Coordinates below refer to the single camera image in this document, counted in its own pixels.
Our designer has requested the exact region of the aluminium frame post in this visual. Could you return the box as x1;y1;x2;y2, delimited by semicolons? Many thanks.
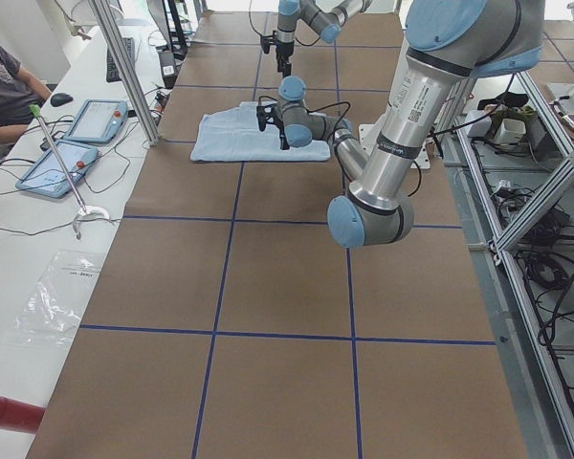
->
89;0;159;146

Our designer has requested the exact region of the upper teach pendant tablet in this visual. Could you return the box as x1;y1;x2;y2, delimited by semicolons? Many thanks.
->
63;99;128;144

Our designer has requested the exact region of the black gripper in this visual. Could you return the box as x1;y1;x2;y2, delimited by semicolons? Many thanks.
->
260;31;295;77
256;103;290;150

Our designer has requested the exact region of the lower teach pendant tablet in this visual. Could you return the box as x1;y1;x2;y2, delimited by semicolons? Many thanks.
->
15;140;99;199

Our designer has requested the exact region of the clear plastic bag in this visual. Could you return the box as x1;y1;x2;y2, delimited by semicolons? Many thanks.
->
4;250;106;349

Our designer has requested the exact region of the metal rod reaching tool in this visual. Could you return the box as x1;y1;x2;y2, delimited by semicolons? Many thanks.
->
30;104;111;240

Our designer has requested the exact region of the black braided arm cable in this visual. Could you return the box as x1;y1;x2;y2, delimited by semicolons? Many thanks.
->
257;95;353;140

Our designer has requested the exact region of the light blue button-up shirt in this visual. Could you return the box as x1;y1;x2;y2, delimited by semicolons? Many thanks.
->
190;100;352;162

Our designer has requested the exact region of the teach pendant tablet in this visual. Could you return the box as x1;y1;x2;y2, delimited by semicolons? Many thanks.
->
15;140;99;199
63;99;128;144

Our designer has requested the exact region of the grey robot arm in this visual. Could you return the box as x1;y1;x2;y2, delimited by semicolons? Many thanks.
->
256;0;545;248
260;0;371;77

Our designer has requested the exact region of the aluminium side frame rail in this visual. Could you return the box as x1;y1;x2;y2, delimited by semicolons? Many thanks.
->
439;61;574;458

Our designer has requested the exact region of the red object at table edge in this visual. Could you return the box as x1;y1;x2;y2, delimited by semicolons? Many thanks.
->
0;396;45;434

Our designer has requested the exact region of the black computer mouse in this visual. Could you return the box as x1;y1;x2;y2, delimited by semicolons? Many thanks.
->
49;93;74;107

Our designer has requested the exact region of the seated person grey shirt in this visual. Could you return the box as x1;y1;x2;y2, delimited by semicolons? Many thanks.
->
0;45;52;145

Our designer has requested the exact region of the black keyboard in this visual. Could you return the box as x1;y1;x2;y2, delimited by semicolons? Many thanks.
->
105;36;136;83

